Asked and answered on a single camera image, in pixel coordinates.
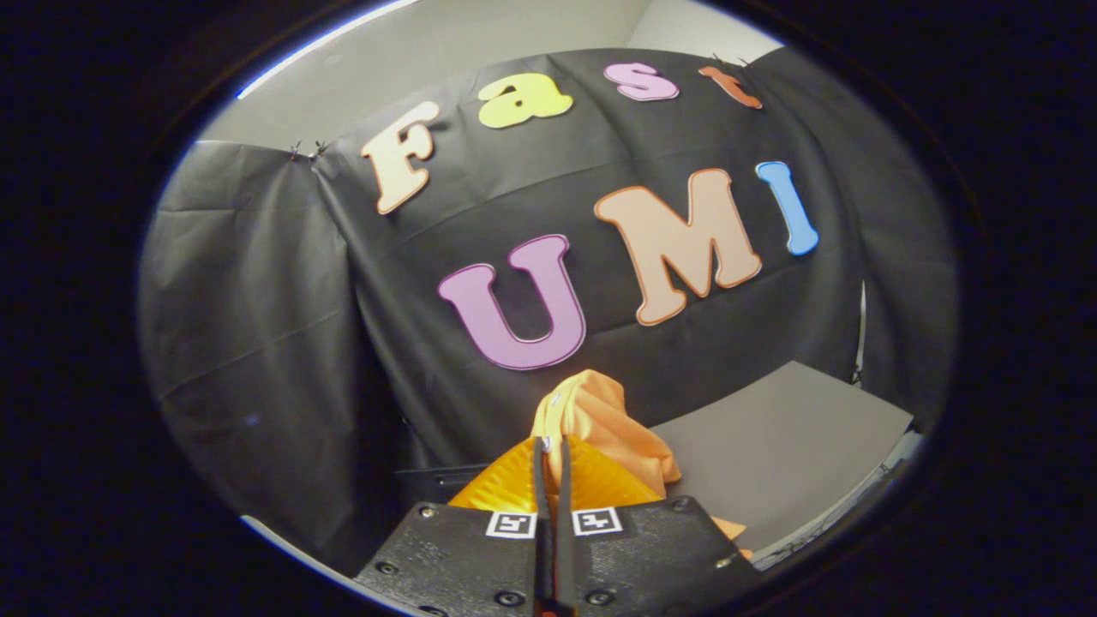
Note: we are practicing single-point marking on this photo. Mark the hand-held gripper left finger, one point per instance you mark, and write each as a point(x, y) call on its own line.
point(542, 531)

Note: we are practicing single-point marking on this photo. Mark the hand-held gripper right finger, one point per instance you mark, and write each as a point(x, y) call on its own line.
point(565, 531)

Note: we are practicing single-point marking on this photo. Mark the orange yellow shirt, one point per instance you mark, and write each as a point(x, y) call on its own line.
point(600, 411)

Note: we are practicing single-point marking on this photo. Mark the grey cabinet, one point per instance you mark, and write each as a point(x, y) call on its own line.
point(771, 446)

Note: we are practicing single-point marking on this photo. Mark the black backdrop cloth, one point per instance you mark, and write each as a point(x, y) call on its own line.
point(257, 300)

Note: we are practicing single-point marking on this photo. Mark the small black cloth clip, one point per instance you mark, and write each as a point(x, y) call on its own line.
point(308, 152)
point(733, 62)

